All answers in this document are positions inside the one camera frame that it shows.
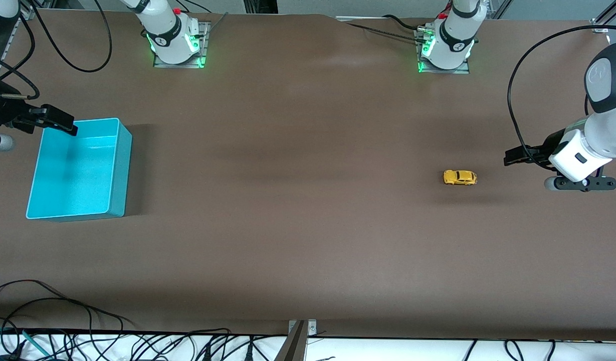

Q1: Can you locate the dark diagonal bar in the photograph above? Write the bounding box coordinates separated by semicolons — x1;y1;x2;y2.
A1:
274;321;308;361

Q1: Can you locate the grey metal edge strip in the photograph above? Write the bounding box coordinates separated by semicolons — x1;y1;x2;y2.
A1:
335;16;419;22

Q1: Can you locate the short aluminium frame profile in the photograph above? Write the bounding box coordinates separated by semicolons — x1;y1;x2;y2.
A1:
488;0;514;20

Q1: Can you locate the small metal bracket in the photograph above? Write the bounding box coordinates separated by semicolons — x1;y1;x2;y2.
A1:
288;319;317;336

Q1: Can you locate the aluminium side rail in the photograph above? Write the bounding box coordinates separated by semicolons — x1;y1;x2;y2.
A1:
0;20;24;68

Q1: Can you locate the long black left arm cable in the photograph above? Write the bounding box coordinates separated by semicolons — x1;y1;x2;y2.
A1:
507;25;616;171

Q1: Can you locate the curved black base cable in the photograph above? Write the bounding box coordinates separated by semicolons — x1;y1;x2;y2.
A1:
382;14;429;33

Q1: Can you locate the yellow beetle toy car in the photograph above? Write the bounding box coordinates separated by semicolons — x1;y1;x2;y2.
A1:
443;170;478;186

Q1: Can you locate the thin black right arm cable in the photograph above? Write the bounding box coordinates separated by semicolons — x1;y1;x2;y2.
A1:
0;15;36;82

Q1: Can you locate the looping black right arm cable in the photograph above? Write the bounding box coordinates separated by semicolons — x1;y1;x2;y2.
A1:
25;0;113;73

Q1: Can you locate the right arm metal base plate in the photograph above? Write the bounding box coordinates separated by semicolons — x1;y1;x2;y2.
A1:
153;21;211;69

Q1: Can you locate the black cable with metal connector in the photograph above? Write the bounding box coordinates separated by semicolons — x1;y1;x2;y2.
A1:
0;54;41;99

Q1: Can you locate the thin grey wire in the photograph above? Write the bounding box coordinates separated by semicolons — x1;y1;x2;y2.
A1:
206;13;230;38

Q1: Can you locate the straight black base cable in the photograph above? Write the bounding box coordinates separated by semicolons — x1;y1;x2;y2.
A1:
344;22;423;43

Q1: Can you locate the turquoise plastic bin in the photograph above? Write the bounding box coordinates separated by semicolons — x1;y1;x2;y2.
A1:
26;118;133;222

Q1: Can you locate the aluminium frame profile with bracket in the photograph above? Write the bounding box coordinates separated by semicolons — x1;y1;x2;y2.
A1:
591;0;616;35

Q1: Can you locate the teal cable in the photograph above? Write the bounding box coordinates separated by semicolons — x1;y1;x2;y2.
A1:
0;326;52;357

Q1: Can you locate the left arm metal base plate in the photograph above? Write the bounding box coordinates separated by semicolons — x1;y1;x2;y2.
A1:
416;28;471;75

